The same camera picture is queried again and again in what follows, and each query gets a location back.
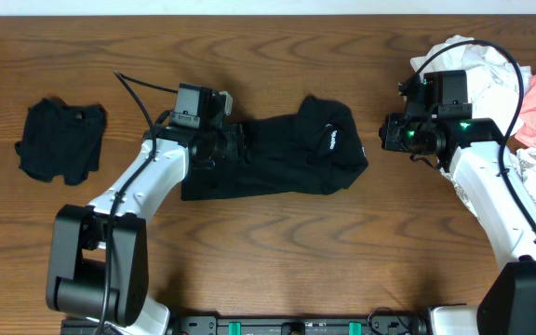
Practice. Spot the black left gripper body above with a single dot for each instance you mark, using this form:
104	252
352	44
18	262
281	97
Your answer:
220	143

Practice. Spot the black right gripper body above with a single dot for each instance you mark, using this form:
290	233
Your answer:
407	136

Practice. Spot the black polo shirt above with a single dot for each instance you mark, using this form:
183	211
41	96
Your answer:
314	151

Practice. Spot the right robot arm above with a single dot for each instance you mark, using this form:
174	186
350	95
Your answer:
476	160

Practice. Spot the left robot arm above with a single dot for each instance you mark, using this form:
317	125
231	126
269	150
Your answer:
98	271

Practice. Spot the white crumpled garment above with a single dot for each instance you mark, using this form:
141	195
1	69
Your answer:
492	86

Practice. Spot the folded black garment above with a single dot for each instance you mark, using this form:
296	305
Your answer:
61	140

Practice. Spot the black mounting rail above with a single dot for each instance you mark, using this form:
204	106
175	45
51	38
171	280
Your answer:
382	321

